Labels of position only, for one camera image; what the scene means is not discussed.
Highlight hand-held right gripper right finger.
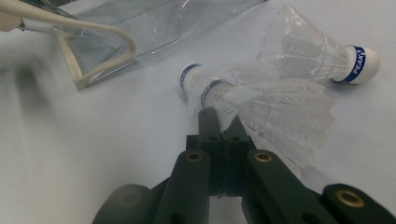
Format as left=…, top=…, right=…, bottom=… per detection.
left=222, top=115, right=258, bottom=198

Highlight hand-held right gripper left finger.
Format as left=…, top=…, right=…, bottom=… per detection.
left=186, top=106, right=226, bottom=197

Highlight white shuttlecock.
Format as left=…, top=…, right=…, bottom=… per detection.
left=256, top=3, right=381, bottom=85
left=199, top=78, right=335, bottom=171
left=178, top=62, right=281, bottom=104

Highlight clear plastic bag beige trim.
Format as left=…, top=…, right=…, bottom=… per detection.
left=0, top=0, right=269, bottom=91

